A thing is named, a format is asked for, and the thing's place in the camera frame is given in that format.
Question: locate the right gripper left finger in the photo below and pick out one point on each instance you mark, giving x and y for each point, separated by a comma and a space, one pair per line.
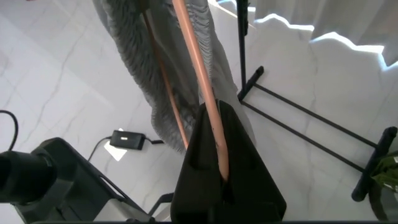
196, 186

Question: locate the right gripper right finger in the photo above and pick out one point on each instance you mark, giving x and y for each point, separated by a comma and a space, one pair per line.
252, 193

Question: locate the pink clothes hanger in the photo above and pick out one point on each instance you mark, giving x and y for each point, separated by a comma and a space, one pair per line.
199, 62

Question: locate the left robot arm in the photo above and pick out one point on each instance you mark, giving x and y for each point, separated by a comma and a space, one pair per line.
25, 175

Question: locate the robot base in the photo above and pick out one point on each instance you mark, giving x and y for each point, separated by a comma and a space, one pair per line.
77, 186

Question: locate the black clothes rack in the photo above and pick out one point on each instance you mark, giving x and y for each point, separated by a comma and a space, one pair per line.
242, 46

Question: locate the black power adapter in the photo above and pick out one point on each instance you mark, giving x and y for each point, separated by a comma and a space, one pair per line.
127, 140

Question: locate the green garment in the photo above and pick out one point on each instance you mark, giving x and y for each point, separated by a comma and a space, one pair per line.
387, 171

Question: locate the white curtain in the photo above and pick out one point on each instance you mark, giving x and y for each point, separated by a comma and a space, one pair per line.
342, 15

